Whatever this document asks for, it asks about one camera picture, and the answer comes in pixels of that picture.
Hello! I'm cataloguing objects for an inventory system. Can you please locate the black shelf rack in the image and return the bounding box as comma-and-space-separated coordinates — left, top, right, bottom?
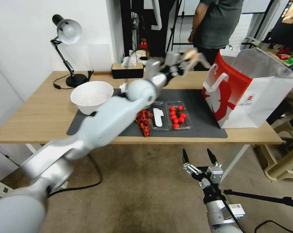
119, 0, 167, 59

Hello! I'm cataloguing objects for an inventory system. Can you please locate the white tissue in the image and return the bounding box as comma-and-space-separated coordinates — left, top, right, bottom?
121, 50, 138, 67

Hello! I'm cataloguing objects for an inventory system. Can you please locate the beige plastic stool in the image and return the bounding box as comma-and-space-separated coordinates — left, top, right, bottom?
254, 118, 293, 182

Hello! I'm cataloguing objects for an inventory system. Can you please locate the red snack packet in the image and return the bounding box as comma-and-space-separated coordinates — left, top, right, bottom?
276, 48, 292, 60

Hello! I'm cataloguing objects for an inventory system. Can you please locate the black wood-topped tissue box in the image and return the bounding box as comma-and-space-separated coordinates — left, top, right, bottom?
111, 62, 145, 80

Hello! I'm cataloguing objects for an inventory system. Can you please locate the black tripod leg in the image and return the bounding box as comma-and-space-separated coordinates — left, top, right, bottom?
222, 190, 293, 209

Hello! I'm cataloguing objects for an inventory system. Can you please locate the clear disposable takeout box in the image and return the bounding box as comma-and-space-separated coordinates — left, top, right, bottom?
149, 100, 193, 132

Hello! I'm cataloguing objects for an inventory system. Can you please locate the red and white delivery bag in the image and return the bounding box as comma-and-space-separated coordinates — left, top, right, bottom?
201, 47, 293, 129

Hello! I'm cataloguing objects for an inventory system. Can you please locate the red crayfish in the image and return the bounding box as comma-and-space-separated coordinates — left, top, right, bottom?
139, 121, 152, 138
135, 109, 153, 124

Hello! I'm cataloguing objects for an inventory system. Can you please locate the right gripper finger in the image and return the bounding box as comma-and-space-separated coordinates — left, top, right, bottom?
182, 149, 204, 177
206, 148, 222, 171

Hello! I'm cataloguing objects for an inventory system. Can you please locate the large white bowl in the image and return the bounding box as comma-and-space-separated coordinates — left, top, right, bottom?
70, 81, 114, 116

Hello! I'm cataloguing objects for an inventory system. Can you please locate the white drawer cabinet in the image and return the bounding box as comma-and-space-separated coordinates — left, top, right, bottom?
0, 143, 21, 202

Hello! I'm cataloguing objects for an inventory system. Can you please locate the black tripod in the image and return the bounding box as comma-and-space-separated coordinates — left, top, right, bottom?
165, 0, 187, 53

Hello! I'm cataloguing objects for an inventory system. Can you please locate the black lamp cable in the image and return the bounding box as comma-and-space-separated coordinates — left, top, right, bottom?
53, 70, 94, 90

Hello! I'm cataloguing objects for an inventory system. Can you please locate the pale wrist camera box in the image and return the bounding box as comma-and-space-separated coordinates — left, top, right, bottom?
208, 166, 224, 184

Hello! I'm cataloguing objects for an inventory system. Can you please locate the display screen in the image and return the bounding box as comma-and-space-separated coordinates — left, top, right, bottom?
280, 0, 293, 27

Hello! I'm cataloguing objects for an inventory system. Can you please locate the black floor cable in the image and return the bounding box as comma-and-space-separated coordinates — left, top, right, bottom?
254, 219, 293, 233
47, 151, 104, 196

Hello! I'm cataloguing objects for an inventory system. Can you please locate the dark grey table mat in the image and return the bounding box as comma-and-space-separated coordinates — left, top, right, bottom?
66, 88, 228, 139

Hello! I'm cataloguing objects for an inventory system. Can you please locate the white table leg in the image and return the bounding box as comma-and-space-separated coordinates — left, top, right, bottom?
25, 143, 44, 156
219, 144, 252, 188

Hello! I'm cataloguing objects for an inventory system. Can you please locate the person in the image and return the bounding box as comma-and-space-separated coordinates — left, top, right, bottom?
187, 0, 243, 71

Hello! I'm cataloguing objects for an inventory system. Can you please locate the white and black desk lamp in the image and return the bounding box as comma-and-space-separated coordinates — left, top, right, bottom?
50, 14, 88, 88

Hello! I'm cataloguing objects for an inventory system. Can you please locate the orange and white crayfish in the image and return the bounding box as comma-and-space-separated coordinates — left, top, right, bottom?
184, 48, 211, 71

